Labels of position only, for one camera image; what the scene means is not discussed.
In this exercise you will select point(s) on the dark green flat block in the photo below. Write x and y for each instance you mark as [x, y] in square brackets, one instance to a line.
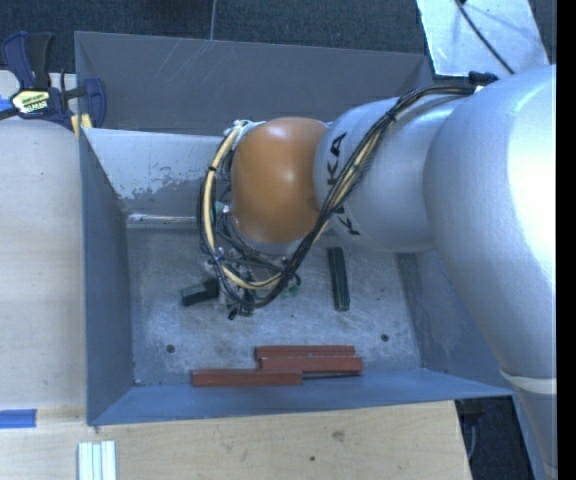
[199, 292]
[339, 279]

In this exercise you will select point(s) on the grey metal bin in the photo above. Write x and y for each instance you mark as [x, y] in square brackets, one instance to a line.
[278, 328]

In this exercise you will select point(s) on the red-brown flat block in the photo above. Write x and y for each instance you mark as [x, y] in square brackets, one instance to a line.
[246, 378]
[313, 365]

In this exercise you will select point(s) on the pale wood flat board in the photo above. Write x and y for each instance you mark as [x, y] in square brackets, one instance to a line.
[33, 268]

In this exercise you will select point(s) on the black cylinder on white bracket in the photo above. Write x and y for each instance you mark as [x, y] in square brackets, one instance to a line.
[242, 309]

